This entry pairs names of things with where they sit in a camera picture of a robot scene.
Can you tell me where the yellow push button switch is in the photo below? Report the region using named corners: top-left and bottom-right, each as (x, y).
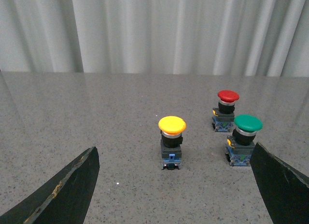
top-left (158, 115), bottom-right (186, 170)

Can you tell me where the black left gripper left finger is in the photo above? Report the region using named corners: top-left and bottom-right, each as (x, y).
top-left (0, 147), bottom-right (99, 224)

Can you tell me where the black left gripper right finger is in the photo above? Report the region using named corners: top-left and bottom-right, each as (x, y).
top-left (250, 142), bottom-right (309, 224)

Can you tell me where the green push button switch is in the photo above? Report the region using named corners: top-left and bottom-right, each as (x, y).
top-left (225, 114), bottom-right (263, 166)

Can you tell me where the white pleated curtain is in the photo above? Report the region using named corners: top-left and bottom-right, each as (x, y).
top-left (0, 0), bottom-right (309, 77)

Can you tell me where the red push button switch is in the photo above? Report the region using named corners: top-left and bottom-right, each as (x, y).
top-left (212, 90), bottom-right (239, 132)

